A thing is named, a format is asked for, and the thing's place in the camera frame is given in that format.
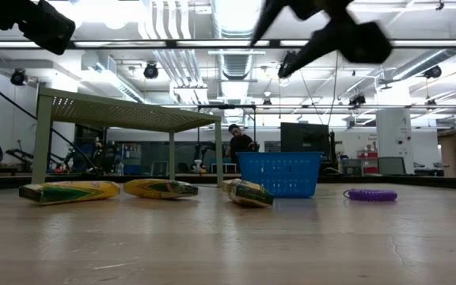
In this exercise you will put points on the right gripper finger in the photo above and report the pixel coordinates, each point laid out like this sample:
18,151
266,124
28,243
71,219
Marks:
271,14
315,45

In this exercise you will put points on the purple coil wristband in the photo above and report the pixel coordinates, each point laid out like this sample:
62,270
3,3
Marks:
370,195

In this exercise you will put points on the yellow green crayon box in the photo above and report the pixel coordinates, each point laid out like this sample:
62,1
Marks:
248,194
156,189
69,193

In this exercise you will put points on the black ceiling spotlight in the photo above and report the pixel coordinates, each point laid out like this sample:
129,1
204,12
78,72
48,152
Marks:
291,57
18,77
356,99
150,71
432,71

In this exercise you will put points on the black monitor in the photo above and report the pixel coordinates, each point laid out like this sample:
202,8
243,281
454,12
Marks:
303,136

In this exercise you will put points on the white square column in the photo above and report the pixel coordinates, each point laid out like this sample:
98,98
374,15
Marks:
394,134

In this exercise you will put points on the red storage drawers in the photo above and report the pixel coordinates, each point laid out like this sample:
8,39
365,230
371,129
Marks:
367,154

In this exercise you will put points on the green perforated metal shelf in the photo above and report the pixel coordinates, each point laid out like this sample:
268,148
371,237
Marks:
133,115

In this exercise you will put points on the person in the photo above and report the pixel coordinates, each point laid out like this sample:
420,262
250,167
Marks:
240,144

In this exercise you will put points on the blue plastic basket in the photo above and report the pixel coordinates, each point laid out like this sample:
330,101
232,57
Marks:
279,174

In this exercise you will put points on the blue storage cabinet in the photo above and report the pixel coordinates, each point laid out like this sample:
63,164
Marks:
132,168

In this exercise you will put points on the small white object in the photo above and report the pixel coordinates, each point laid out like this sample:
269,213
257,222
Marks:
198,163

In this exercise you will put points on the silver air duct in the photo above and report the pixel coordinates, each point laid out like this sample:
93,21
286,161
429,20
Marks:
236,23

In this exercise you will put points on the black ceiling light rail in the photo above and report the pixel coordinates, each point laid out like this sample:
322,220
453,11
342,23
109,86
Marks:
170,43

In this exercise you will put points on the black aluminium table frame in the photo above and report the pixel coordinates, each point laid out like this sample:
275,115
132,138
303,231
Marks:
410,180

